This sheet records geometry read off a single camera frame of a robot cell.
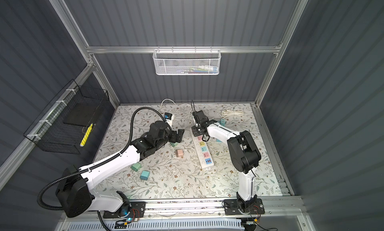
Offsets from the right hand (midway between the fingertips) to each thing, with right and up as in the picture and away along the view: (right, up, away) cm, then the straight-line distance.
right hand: (199, 130), depth 98 cm
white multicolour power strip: (+2, -12, -7) cm, 14 cm away
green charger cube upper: (-16, -9, -2) cm, 19 cm away
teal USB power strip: (+7, -2, -35) cm, 36 cm away
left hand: (-12, +2, -17) cm, 21 cm away
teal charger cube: (-31, -24, -15) cm, 42 cm away
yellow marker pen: (-54, 0, -28) cm, 61 cm away
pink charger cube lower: (-12, -14, -7) cm, 19 cm away
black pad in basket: (-58, +10, -25) cm, 64 cm away
